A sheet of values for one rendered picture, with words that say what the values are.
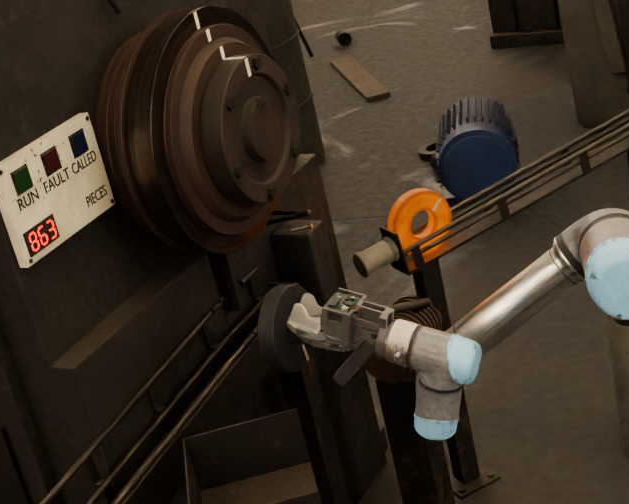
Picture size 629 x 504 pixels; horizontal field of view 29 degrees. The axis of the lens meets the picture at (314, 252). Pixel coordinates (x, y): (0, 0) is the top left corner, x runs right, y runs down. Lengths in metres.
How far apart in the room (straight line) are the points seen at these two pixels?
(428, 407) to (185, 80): 0.72
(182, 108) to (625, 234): 0.80
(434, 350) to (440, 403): 0.10
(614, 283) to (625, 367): 1.04
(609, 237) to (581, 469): 1.21
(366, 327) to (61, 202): 0.57
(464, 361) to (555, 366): 1.52
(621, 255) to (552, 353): 1.67
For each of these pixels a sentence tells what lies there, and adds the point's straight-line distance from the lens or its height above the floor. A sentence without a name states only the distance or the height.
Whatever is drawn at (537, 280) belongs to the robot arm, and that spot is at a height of 0.85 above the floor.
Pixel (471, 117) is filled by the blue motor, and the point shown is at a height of 0.32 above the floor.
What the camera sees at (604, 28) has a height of 0.46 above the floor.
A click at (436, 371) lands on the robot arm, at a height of 0.78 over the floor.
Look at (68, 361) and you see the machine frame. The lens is 2.18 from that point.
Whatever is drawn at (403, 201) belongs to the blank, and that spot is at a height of 0.77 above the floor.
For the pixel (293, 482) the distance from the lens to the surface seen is 2.16.
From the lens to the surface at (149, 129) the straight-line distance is 2.16.
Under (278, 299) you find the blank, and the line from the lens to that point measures 2.12.
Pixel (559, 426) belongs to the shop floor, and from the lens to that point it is 3.26.
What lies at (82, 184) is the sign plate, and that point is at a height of 1.13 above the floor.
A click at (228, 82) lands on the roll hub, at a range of 2.21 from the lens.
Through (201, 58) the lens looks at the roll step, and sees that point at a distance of 2.25.
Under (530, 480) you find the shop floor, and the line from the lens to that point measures 3.09.
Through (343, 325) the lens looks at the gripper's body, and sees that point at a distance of 2.07.
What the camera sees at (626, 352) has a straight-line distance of 2.94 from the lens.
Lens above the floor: 1.80
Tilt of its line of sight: 23 degrees down
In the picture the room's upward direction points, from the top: 13 degrees counter-clockwise
